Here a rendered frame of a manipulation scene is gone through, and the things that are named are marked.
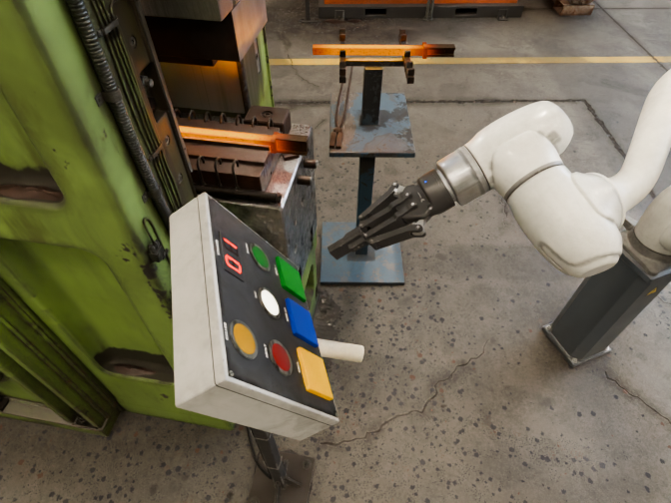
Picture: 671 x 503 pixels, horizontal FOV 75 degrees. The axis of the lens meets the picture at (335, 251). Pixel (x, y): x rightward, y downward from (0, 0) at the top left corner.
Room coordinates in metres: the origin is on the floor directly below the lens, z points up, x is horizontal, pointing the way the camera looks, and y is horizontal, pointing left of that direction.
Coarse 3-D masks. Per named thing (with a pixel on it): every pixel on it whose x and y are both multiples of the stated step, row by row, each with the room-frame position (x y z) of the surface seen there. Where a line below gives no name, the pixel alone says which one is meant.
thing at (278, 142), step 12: (192, 132) 1.00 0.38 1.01; (204, 132) 1.00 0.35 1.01; (216, 132) 1.00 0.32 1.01; (228, 132) 1.00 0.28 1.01; (240, 132) 1.00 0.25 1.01; (276, 132) 0.99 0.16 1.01; (264, 144) 0.96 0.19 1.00; (276, 144) 0.95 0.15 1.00; (288, 144) 0.95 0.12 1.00; (300, 144) 0.95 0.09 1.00
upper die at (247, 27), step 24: (240, 0) 0.90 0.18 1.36; (264, 0) 1.03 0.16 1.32; (168, 24) 0.87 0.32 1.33; (192, 24) 0.86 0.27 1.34; (216, 24) 0.85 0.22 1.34; (240, 24) 0.88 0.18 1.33; (264, 24) 1.02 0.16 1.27; (168, 48) 0.87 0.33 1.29; (192, 48) 0.86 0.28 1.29; (216, 48) 0.85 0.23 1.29; (240, 48) 0.86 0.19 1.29
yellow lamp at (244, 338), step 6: (240, 324) 0.31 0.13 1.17; (234, 330) 0.29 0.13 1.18; (240, 330) 0.30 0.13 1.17; (246, 330) 0.31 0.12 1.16; (240, 336) 0.29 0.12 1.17; (246, 336) 0.30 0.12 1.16; (252, 336) 0.30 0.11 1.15; (240, 342) 0.28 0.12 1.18; (246, 342) 0.29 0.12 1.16; (252, 342) 0.29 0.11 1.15; (246, 348) 0.28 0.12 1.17; (252, 348) 0.28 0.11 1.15
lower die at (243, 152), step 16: (208, 128) 1.04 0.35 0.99; (224, 128) 1.04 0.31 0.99; (240, 128) 1.04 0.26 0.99; (256, 128) 1.04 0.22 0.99; (272, 128) 1.04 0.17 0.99; (192, 144) 0.97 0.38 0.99; (208, 144) 0.97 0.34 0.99; (224, 144) 0.96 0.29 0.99; (240, 144) 0.96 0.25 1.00; (256, 144) 0.96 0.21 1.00; (192, 160) 0.91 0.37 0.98; (208, 160) 0.91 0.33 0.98; (224, 160) 0.91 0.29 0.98; (240, 160) 0.90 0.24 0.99; (256, 160) 0.90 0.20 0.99; (272, 160) 0.95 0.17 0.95; (192, 176) 0.88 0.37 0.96; (208, 176) 0.87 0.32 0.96; (224, 176) 0.86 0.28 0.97; (240, 176) 0.85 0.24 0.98; (256, 176) 0.85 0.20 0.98
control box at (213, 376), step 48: (192, 240) 0.45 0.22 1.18; (240, 240) 0.50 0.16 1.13; (192, 288) 0.36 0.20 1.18; (240, 288) 0.38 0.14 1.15; (192, 336) 0.29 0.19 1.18; (288, 336) 0.36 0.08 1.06; (192, 384) 0.22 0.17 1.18; (240, 384) 0.22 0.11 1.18; (288, 384) 0.26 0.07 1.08; (288, 432) 0.23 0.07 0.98
